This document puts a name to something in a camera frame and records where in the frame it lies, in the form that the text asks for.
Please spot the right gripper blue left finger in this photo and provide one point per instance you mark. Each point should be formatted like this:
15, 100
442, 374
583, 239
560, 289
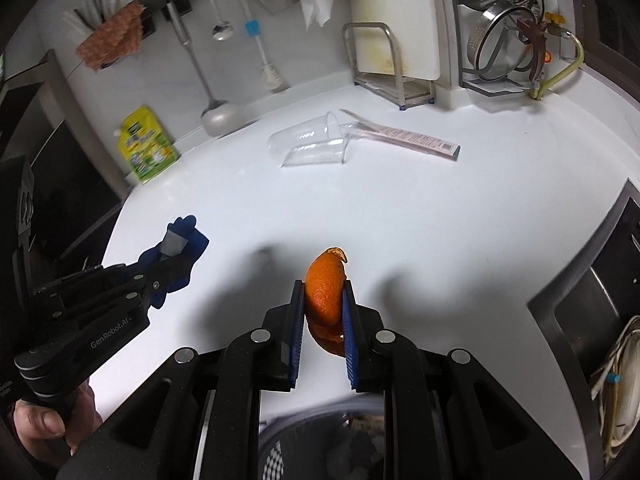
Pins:
293, 331

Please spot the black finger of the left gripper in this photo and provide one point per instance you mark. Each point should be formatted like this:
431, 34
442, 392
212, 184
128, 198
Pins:
164, 267

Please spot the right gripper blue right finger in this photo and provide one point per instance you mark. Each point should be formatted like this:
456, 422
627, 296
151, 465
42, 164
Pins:
351, 330

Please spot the orange peel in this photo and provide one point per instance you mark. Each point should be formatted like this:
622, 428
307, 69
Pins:
324, 283

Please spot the clear plastic cup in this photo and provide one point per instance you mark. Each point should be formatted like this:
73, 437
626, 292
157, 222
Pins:
317, 141

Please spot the pink chopstick wrapper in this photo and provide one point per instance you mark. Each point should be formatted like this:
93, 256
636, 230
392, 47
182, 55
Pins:
419, 142

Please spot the grey mesh trash bin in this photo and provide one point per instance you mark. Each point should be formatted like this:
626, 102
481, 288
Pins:
342, 440

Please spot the black kitchen sink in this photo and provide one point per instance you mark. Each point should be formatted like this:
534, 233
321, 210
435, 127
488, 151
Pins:
583, 311

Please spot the person left hand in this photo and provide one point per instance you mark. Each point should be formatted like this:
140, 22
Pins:
46, 436

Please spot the yellow green detergent pouch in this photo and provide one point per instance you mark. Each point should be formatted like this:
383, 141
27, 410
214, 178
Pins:
144, 144

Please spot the black stove cooktop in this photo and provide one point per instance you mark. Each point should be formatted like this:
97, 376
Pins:
79, 189

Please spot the steel ladle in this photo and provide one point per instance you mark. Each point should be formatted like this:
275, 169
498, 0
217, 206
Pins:
219, 118

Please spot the white blue bottle brush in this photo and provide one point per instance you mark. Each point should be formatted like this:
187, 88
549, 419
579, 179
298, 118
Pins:
271, 79

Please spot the steel cutting board rack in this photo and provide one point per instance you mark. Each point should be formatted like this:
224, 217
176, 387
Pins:
392, 84

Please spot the orange dish cloth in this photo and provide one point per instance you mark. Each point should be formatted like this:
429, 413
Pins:
120, 36

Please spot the small steel spoon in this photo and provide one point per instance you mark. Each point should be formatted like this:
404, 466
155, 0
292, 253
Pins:
222, 30

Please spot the steel pot lid rack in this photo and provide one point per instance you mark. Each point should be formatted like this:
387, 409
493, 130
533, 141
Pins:
526, 77

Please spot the stacked white dishes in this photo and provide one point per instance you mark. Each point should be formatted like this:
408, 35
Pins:
616, 392

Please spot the glass pot lid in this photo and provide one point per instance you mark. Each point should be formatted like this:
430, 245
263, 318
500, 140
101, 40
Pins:
496, 46

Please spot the white cutting board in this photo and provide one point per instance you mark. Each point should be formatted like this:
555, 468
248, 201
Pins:
414, 25

